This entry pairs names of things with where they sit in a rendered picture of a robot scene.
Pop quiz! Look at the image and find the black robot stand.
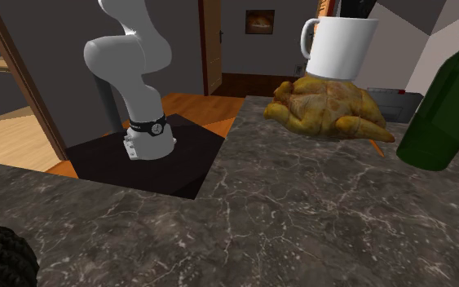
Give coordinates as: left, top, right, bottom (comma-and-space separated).
64, 113, 226, 201

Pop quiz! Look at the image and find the roast chicken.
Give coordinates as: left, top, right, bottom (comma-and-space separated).
263, 75, 396, 144

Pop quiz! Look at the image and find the brown wooden door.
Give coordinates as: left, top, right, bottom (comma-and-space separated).
197, 0, 223, 97

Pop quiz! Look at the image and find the white mug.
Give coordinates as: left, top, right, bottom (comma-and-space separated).
300, 15, 380, 82

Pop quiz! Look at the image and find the orange pencil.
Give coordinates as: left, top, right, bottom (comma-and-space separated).
369, 139, 386, 158

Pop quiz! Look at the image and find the grey box appliance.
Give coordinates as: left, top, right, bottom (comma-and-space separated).
367, 87, 426, 124

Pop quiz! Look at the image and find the green glass bottle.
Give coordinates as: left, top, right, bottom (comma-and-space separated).
395, 34, 459, 172

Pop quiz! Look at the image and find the framed wall picture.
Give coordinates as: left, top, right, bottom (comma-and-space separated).
245, 9, 276, 36

